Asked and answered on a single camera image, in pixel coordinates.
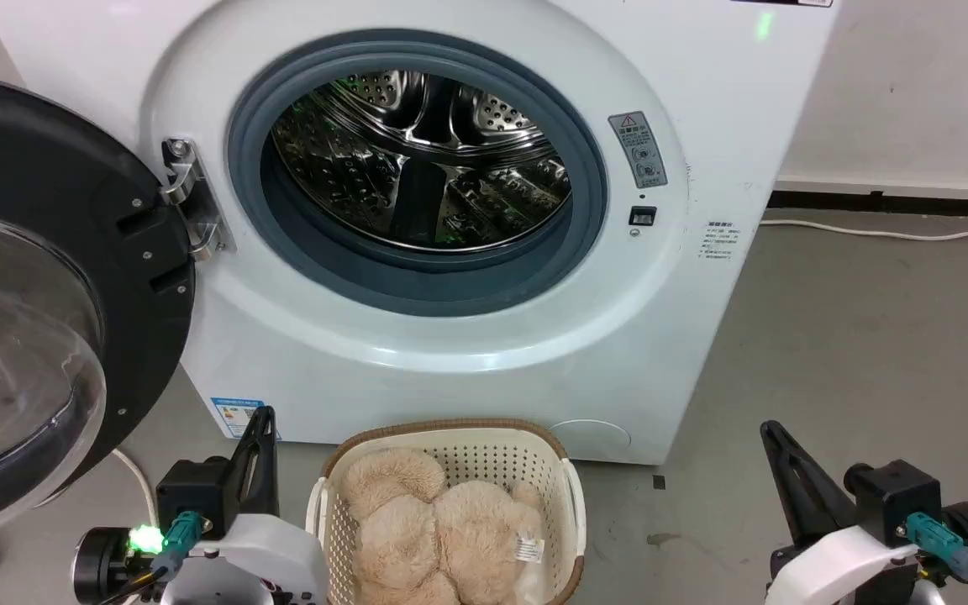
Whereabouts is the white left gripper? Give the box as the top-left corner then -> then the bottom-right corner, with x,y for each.
160,406 -> 330,605

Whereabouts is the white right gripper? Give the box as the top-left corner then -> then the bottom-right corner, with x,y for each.
759,420 -> 926,605

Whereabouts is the white front-load washing machine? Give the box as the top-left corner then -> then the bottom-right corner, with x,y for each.
0,0 -> 839,466

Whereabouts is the blue energy label sticker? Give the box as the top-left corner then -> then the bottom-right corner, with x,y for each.
210,397 -> 281,441

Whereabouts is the beige fluffy plush fabric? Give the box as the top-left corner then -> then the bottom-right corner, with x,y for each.
341,448 -> 547,605

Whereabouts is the round white filter cover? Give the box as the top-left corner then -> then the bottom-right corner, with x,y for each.
548,419 -> 632,460

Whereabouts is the white laundry basket brown rim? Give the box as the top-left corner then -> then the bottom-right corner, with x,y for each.
306,418 -> 587,605

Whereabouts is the grey rubber door gasket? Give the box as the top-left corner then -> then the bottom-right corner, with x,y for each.
226,29 -> 609,318

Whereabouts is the small printed text label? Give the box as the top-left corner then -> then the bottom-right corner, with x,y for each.
699,221 -> 738,261

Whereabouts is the chrome washer door hinge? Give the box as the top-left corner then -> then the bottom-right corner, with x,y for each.
160,138 -> 237,262

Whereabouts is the black round glass washer door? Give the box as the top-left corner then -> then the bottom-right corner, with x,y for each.
0,71 -> 197,551

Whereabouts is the stainless steel washer drum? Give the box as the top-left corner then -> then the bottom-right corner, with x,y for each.
271,71 -> 573,252

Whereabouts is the grey warning sticker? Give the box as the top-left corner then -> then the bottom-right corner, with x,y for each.
608,111 -> 669,189

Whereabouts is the teal plug left gripper cable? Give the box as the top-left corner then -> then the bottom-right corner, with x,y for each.
96,510 -> 204,605

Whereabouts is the teal plug gripper cable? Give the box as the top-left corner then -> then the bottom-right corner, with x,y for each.
96,510 -> 204,605
897,512 -> 968,605

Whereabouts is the white floor cable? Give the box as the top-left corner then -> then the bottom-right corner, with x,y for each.
111,449 -> 159,527
759,218 -> 968,243

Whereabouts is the teal plug right gripper cable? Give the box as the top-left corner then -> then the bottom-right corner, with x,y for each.
897,512 -> 968,605

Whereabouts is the black wall baseboard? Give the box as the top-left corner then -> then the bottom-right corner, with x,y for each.
767,191 -> 968,221

